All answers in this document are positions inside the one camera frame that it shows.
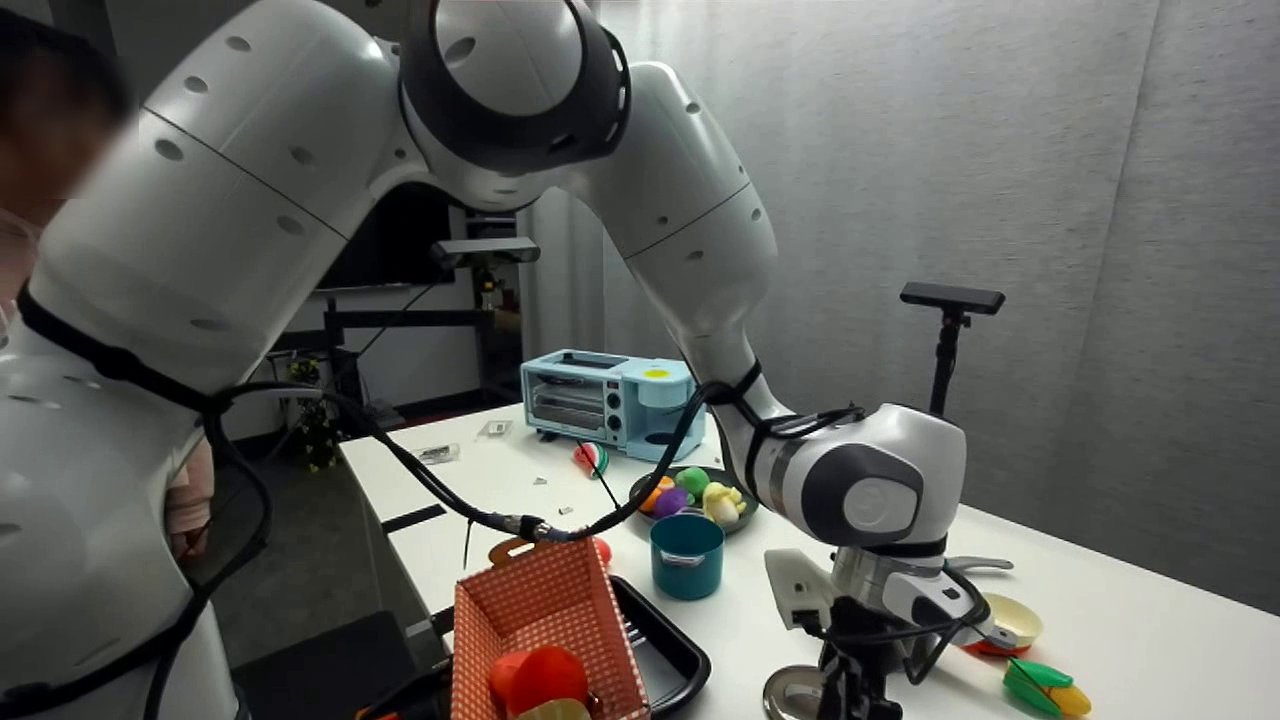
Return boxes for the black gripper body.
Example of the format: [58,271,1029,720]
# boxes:
[819,548,988,695]

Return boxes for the grey round pot lid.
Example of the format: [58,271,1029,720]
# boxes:
[759,664,825,720]

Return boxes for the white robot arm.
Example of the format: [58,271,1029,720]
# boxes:
[5,0,985,720]

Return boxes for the green yellow toy corn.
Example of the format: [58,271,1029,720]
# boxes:
[1003,659,1092,720]

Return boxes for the black baking tray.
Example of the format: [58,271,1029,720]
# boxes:
[354,578,711,720]

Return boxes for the dark plate of toy food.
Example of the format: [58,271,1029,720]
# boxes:
[633,466,755,537]

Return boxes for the red toy tomato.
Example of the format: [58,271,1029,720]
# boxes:
[489,645,588,720]

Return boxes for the light blue toy oven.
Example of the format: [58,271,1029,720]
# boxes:
[520,347,696,466]

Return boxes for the person behind robot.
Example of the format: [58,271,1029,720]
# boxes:
[0,52,223,563]

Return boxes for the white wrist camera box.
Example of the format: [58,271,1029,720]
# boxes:
[763,548,838,632]

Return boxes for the blue pot with handles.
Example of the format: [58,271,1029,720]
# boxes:
[651,515,724,602]

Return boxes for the black camera tripod stand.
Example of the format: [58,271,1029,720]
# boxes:
[899,281,1003,418]

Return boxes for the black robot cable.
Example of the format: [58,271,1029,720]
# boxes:
[195,357,754,548]

